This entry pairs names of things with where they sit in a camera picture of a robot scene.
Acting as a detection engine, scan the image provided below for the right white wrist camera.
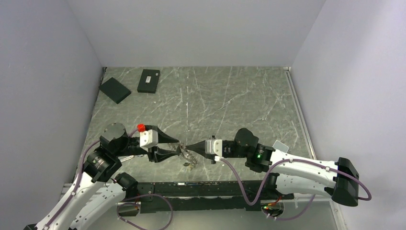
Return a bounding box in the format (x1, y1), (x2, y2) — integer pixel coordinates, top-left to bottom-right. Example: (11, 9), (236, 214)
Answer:
(204, 136), (223, 164)

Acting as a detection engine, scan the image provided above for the translucent grey plastic card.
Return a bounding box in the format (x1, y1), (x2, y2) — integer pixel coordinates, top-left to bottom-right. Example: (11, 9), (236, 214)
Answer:
(272, 140), (289, 153)

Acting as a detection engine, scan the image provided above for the black perforated box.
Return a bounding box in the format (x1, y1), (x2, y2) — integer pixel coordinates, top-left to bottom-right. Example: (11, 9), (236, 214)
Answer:
(99, 78), (131, 104)

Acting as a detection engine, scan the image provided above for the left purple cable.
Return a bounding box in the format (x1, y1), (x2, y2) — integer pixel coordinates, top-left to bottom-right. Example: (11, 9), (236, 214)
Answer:
(41, 126), (140, 230)

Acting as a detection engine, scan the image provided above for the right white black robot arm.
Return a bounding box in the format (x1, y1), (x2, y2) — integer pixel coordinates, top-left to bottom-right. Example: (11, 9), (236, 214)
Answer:
(186, 128), (360, 207)

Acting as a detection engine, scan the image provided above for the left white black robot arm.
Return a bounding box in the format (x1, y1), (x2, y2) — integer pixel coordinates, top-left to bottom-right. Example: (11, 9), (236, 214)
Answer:
(25, 123), (180, 230)

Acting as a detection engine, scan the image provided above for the aluminium frame rail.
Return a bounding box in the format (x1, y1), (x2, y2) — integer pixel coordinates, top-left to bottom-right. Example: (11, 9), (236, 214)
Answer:
(283, 67), (316, 160)

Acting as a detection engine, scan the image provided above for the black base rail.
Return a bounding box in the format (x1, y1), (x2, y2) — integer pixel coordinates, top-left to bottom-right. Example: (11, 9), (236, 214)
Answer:
(125, 181), (294, 214)

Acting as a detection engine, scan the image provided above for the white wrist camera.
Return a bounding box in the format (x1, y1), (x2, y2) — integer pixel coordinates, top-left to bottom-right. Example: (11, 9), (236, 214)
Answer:
(204, 136), (223, 164)
(137, 124), (158, 152)

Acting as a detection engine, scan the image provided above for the black flat box with label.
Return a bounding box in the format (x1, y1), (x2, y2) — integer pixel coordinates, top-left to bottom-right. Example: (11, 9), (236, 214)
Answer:
(137, 69), (160, 93)

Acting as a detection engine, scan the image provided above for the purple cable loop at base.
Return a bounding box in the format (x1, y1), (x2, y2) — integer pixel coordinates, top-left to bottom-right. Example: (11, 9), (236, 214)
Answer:
(116, 192), (174, 230)

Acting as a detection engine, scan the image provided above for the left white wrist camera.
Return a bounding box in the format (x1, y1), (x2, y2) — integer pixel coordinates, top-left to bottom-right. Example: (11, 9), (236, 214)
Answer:
(137, 124), (158, 152)

